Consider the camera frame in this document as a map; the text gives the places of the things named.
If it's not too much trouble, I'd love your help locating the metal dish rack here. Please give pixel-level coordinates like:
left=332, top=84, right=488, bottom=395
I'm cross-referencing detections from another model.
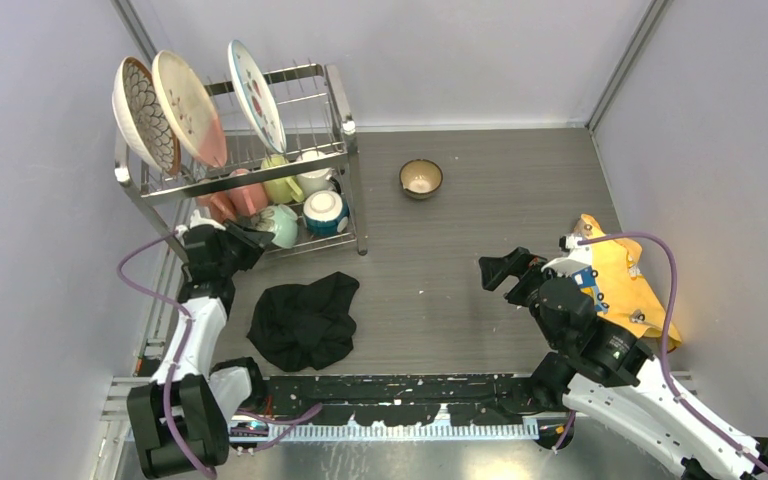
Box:
left=114, top=63, right=368, bottom=257

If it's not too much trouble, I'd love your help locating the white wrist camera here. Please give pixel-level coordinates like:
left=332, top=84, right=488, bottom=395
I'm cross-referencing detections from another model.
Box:
left=541, top=234, right=593, bottom=276
left=174, top=209, right=226, bottom=236

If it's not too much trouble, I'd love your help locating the black cloth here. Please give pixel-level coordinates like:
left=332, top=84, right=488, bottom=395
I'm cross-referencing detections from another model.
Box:
left=247, top=272, right=360, bottom=373

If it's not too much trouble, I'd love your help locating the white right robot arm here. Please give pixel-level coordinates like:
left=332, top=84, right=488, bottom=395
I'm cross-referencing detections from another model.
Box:
left=478, top=245, right=768, bottom=479

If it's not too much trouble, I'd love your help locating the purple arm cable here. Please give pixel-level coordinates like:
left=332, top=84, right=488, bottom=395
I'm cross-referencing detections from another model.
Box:
left=116, top=231, right=324, bottom=480
left=549, top=231, right=768, bottom=480

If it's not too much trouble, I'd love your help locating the mint green bowl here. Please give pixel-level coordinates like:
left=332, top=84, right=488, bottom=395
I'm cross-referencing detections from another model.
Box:
left=251, top=204, right=298, bottom=249

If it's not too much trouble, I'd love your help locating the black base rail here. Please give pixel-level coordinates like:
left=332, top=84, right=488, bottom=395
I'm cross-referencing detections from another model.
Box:
left=240, top=373, right=567, bottom=427

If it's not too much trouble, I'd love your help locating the white ribbed mug black handle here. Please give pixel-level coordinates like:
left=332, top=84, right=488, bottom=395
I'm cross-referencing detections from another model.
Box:
left=295, top=150, right=338, bottom=198

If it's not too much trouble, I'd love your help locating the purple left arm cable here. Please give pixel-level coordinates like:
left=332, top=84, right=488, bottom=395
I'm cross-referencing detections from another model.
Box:
left=116, top=231, right=324, bottom=480

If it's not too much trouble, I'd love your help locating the flower pattern brown-rim plate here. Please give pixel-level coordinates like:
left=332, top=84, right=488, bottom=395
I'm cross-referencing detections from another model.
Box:
left=111, top=57, right=181, bottom=175

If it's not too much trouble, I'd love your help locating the pink and cream plate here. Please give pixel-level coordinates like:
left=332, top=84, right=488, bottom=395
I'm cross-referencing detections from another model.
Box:
left=152, top=50, right=228, bottom=168

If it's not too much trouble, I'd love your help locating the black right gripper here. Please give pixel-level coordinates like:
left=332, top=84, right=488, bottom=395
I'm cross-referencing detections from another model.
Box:
left=477, top=244, right=574, bottom=348

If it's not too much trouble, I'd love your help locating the yellow cartoon cloth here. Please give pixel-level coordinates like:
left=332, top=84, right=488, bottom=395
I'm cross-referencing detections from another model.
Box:
left=585, top=238, right=666, bottom=338

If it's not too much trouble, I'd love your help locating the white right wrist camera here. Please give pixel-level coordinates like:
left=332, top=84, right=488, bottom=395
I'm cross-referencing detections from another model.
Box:
left=541, top=234, right=593, bottom=276

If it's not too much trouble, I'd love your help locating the brown bowl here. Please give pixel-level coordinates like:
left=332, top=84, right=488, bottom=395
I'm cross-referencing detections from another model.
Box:
left=398, top=159, right=444, bottom=200

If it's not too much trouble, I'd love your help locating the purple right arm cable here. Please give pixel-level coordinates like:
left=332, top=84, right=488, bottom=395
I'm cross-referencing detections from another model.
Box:
left=549, top=231, right=768, bottom=480

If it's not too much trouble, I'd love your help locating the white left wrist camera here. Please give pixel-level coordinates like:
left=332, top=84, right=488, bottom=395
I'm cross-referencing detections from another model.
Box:
left=174, top=209, right=226, bottom=236

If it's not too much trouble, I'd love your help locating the dark blue bowl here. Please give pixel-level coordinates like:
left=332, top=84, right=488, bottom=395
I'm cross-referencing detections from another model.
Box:
left=303, top=190, right=349, bottom=237

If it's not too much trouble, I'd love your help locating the watermelon pattern plate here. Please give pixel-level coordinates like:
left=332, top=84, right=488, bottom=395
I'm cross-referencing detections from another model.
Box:
left=227, top=39, right=287, bottom=154

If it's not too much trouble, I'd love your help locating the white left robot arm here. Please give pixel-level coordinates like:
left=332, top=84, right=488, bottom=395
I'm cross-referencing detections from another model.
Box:
left=117, top=216, right=274, bottom=479

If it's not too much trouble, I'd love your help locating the light green mug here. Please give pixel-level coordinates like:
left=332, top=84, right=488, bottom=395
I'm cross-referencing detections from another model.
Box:
left=260, top=154, right=305, bottom=204

